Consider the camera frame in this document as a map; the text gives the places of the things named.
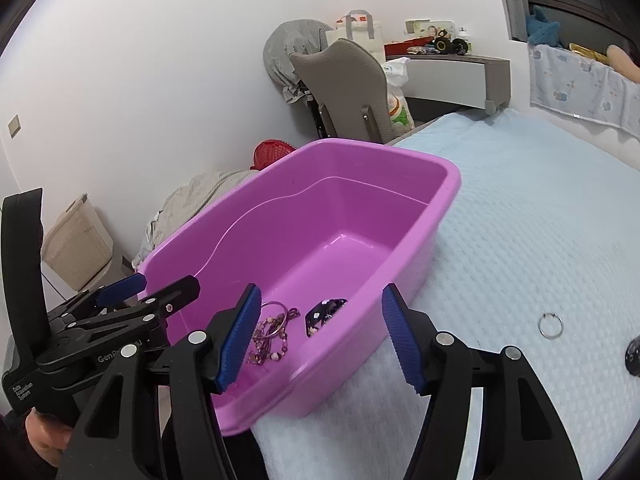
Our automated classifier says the purple plastic tub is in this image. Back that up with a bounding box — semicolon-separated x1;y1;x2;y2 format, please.
136;139;462;437

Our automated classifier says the grey garment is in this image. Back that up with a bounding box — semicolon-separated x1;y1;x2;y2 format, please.
263;19;336;106

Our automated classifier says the pink beaded bracelet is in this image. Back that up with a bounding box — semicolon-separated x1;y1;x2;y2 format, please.
247;301;301;367

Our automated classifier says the white bag with grey handles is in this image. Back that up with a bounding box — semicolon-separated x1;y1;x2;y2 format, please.
326;9;383;56

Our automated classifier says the beige laundry basket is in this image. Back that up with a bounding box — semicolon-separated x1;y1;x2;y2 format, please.
41;192;115;291

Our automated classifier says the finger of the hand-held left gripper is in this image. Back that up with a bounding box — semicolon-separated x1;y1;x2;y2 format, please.
55;275;202;349
47;272;149;324

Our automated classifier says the grey chair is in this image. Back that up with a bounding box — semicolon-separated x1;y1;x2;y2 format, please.
290;37;406;143

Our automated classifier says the person's left hand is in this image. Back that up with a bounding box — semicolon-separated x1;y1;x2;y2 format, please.
25;410;74;467

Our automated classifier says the grey quilt pile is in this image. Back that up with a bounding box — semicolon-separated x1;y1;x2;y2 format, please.
132;169;261;266

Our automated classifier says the white cardboard box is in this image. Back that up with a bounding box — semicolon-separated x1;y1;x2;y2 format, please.
405;19;456;41

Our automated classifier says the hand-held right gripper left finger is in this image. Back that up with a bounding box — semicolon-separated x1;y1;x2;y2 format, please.
55;282;263;480

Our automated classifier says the small silver hoop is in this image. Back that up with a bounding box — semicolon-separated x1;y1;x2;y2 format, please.
538;312;565;340

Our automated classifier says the light blue patterned blanket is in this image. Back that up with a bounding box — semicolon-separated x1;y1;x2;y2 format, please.
528;42;640;133

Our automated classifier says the red flat box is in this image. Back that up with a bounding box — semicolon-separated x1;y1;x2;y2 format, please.
384;37;436;57

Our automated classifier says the black wrist watch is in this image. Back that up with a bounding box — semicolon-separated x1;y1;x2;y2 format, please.
623;338;640;376

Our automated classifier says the white plastic bag green print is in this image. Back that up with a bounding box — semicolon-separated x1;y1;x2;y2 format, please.
381;57;416;131

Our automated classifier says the blue cloth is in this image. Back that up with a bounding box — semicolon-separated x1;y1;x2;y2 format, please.
527;5;568;48

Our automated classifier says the brown plush toy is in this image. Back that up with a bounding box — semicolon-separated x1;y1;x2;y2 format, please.
605;45;640;81

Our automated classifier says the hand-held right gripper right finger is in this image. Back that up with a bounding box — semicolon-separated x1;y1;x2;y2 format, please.
381;282;583;480

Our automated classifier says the grey white shelf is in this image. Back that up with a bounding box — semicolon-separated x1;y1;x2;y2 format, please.
385;52;512;116

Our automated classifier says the black toy truck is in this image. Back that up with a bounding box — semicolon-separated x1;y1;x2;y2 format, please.
432;29;471;56

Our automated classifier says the red plastic basket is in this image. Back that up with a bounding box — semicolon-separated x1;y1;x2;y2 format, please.
251;139;297;171

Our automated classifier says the black dotted hair accessory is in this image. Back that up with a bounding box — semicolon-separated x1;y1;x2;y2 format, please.
302;297;349;339

